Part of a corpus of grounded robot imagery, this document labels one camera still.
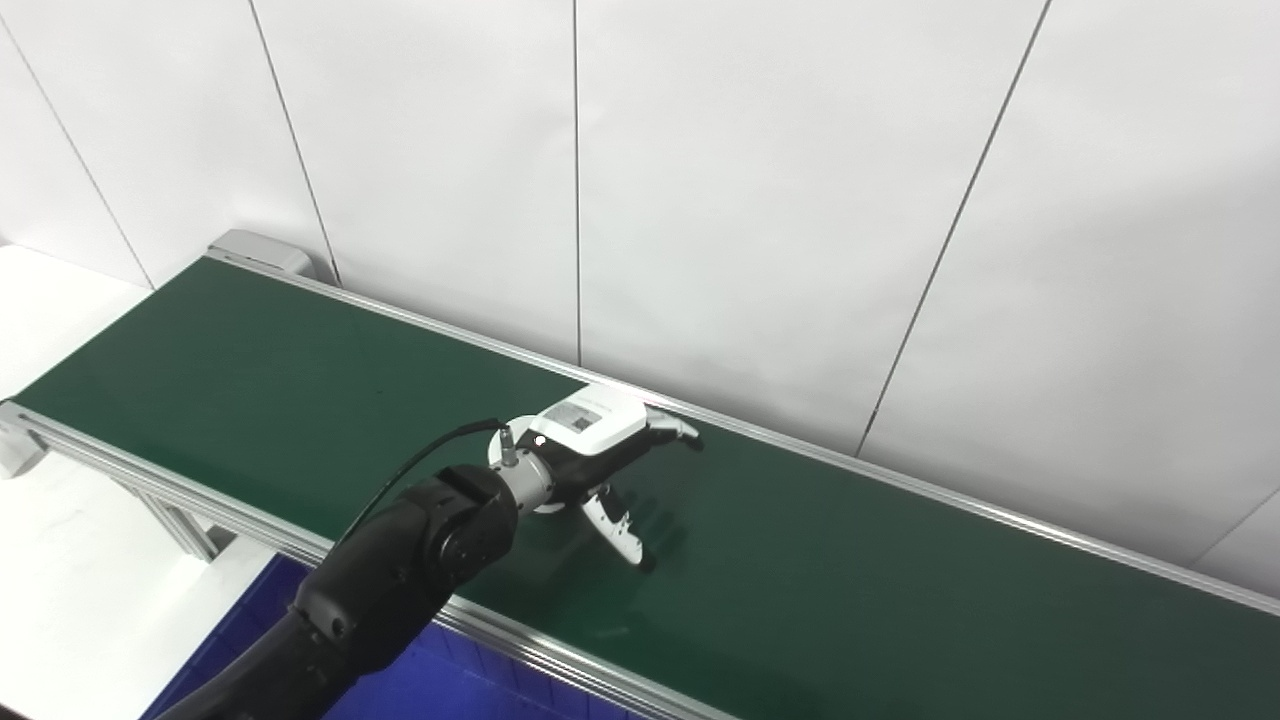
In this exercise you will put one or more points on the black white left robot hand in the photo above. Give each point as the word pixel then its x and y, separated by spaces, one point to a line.
pixel 590 425

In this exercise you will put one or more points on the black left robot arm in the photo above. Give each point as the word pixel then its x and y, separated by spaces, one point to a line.
pixel 400 570

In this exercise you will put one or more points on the blue plastic bin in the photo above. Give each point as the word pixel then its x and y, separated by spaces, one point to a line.
pixel 430 680

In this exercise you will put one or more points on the green conveyor belt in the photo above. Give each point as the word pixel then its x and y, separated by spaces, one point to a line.
pixel 255 248
pixel 900 600

